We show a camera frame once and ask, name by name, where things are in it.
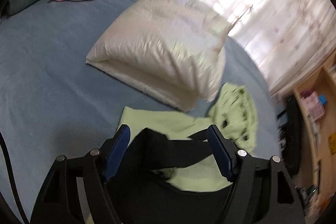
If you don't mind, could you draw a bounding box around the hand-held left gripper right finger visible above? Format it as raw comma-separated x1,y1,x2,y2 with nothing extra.
206,125,306,224

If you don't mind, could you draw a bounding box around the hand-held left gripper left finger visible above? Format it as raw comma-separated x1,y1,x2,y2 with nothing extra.
30,124,131,224

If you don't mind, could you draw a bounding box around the green and black hooded jacket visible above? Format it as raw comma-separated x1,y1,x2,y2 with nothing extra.
87,82,259,224

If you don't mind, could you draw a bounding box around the light wooden shelf unit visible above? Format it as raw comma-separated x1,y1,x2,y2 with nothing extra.
270,51,336,219

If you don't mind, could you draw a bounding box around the pink drawer organizer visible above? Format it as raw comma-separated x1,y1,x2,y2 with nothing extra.
301,91,324,122

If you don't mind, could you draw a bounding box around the blue-grey bed blanket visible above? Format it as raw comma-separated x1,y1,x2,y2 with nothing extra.
0,0,281,224

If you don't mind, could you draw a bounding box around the yellow bag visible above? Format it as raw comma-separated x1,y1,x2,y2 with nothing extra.
327,135,336,155

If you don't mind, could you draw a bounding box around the cream satin pillow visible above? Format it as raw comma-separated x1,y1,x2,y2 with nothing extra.
85,0,233,112

